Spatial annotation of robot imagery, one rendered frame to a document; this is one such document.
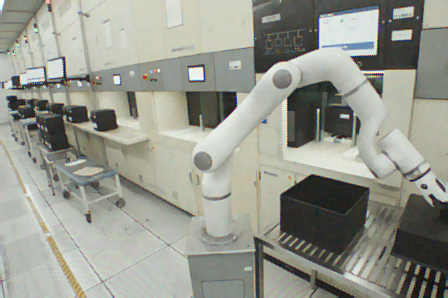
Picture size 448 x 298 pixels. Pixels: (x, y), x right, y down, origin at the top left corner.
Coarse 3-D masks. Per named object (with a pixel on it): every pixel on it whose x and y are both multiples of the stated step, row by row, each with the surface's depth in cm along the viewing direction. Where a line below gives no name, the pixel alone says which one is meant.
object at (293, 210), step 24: (288, 192) 111; (312, 192) 126; (336, 192) 117; (360, 192) 109; (288, 216) 105; (312, 216) 97; (336, 216) 90; (360, 216) 102; (312, 240) 100; (336, 240) 92
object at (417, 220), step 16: (416, 208) 84; (432, 208) 83; (400, 224) 77; (416, 224) 76; (432, 224) 75; (400, 240) 75; (416, 240) 72; (432, 240) 69; (400, 256) 76; (416, 256) 73; (432, 256) 70
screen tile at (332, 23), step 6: (324, 24) 126; (330, 24) 124; (336, 24) 122; (342, 24) 120; (342, 30) 121; (324, 36) 127; (330, 36) 125; (336, 36) 123; (342, 36) 121; (324, 42) 128
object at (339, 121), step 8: (328, 104) 197; (336, 104) 193; (344, 104) 188; (328, 112) 189; (336, 112) 185; (344, 112) 181; (352, 112) 177; (328, 120) 191; (336, 120) 187; (344, 120) 183; (352, 120) 178; (328, 128) 193; (336, 128) 188; (344, 128) 184
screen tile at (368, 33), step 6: (348, 18) 117; (354, 18) 115; (360, 18) 114; (366, 18) 112; (348, 24) 118; (354, 24) 116; (360, 24) 114; (372, 24) 111; (348, 30) 119; (360, 30) 115; (366, 30) 113; (372, 30) 112; (348, 36) 119; (354, 36) 118; (360, 36) 116; (366, 36) 114; (372, 36) 112
